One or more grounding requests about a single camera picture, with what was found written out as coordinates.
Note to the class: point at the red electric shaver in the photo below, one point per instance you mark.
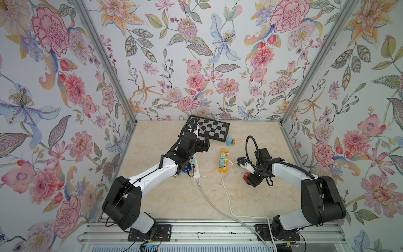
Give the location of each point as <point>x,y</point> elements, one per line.
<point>245,176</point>

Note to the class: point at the blue electric shaver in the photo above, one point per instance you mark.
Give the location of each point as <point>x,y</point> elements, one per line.
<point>187,169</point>

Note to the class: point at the aluminium corner post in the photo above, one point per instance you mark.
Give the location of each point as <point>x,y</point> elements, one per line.
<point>85,17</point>
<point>334,32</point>

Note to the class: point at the teal USB charger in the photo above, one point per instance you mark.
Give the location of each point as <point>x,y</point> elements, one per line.
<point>222,164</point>

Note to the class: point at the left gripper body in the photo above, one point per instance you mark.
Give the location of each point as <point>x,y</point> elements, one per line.
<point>198,146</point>

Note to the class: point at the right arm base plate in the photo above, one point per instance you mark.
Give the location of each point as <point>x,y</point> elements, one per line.
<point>278,233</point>

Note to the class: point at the white power strip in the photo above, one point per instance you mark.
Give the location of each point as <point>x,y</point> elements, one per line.
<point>195,174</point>

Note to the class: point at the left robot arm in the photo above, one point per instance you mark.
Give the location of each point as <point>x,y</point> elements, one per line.
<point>123,202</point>

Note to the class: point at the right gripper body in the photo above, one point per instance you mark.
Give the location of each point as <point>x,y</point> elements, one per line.
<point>257,176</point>

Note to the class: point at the orange power strip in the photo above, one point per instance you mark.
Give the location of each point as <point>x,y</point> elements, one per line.
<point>224,171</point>

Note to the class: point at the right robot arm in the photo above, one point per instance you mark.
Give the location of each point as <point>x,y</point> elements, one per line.
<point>320,198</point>

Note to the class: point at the right aluminium corner post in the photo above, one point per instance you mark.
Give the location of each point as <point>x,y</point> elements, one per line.
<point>334,32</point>

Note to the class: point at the black white chessboard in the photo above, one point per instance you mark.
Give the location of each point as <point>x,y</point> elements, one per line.
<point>208,128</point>

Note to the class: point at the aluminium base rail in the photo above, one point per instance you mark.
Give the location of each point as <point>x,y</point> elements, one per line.
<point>213,236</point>

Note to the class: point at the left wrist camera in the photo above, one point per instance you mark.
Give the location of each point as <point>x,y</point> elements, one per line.
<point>192,129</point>

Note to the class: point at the left aluminium corner post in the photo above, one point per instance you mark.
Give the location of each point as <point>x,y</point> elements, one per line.
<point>85,17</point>

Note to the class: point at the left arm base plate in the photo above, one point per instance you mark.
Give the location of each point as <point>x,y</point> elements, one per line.
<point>159,233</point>

